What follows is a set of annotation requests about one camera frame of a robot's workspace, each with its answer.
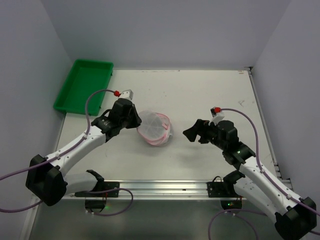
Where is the white mesh laundry bag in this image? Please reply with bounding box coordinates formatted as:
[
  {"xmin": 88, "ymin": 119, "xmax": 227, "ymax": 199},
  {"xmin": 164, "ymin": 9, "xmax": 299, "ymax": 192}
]
[{"xmin": 136, "ymin": 110, "xmax": 173, "ymax": 147}]

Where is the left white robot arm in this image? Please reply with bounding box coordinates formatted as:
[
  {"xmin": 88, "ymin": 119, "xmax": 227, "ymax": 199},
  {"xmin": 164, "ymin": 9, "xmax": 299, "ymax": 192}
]
[{"xmin": 25, "ymin": 98, "xmax": 142, "ymax": 206}]

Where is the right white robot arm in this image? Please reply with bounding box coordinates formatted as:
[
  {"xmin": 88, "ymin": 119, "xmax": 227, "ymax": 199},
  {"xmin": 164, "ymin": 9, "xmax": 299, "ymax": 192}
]
[{"xmin": 183, "ymin": 119, "xmax": 317, "ymax": 240}]

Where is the green plastic tray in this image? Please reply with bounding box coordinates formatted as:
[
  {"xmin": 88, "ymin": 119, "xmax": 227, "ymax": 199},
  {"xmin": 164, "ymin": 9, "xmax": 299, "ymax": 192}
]
[{"xmin": 53, "ymin": 59, "xmax": 114, "ymax": 115}]

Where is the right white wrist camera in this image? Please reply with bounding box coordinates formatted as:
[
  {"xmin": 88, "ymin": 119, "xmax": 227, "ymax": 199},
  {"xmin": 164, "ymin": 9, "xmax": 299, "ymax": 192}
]
[{"xmin": 209, "ymin": 106, "xmax": 225, "ymax": 125}]

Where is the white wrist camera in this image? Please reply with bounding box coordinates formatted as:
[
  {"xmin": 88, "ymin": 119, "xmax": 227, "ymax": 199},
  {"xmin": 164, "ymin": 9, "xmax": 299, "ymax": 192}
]
[
  {"xmin": 209, "ymin": 106, "xmax": 225, "ymax": 125},
  {"xmin": 119, "ymin": 89, "xmax": 134, "ymax": 101}
]

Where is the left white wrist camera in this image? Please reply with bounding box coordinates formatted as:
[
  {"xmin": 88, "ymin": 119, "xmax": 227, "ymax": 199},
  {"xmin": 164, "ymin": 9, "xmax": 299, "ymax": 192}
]
[{"xmin": 119, "ymin": 89, "xmax": 134, "ymax": 101}]

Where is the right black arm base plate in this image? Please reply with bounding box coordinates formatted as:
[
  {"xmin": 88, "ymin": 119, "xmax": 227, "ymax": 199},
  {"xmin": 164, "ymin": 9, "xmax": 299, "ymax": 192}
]
[{"xmin": 206, "ymin": 176, "xmax": 239, "ymax": 198}]

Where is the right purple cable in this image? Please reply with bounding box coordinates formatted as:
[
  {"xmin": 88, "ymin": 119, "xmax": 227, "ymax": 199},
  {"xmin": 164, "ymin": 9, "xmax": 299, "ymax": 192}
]
[{"xmin": 207, "ymin": 107, "xmax": 320, "ymax": 240}]

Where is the purple cable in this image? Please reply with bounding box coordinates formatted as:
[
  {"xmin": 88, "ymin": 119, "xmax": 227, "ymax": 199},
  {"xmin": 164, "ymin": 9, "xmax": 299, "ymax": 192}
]
[
  {"xmin": 207, "ymin": 107, "xmax": 320, "ymax": 240},
  {"xmin": 0, "ymin": 89, "xmax": 133, "ymax": 217}
]

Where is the aluminium mounting rail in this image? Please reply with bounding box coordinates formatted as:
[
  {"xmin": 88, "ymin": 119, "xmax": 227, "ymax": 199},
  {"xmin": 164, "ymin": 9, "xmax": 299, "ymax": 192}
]
[{"xmin": 59, "ymin": 179, "xmax": 253, "ymax": 201}]

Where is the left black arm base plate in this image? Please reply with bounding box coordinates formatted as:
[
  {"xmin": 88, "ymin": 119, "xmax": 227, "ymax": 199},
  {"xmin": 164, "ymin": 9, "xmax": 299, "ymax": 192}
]
[{"xmin": 74, "ymin": 181, "xmax": 120, "ymax": 198}]

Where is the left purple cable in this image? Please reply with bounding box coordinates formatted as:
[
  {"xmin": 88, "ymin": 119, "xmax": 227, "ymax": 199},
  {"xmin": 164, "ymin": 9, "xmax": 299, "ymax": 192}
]
[{"xmin": 0, "ymin": 89, "xmax": 133, "ymax": 217}]

